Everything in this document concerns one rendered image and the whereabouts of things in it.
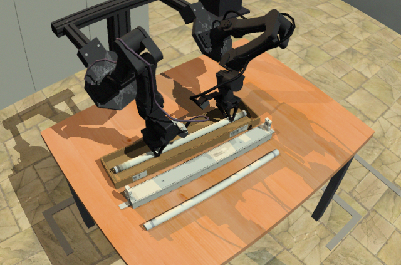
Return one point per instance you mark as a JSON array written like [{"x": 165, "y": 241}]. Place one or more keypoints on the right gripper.
[{"x": 155, "y": 141}]

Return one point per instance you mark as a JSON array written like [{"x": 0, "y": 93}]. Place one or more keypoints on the brown cardboard carton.
[{"x": 173, "y": 156}]

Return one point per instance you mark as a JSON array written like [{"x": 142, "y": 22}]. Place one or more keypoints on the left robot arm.
[{"x": 273, "y": 23}]

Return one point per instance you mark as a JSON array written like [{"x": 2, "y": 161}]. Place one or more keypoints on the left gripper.
[{"x": 224, "y": 98}]

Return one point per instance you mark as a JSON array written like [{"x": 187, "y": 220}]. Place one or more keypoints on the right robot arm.
[{"x": 128, "y": 64}]

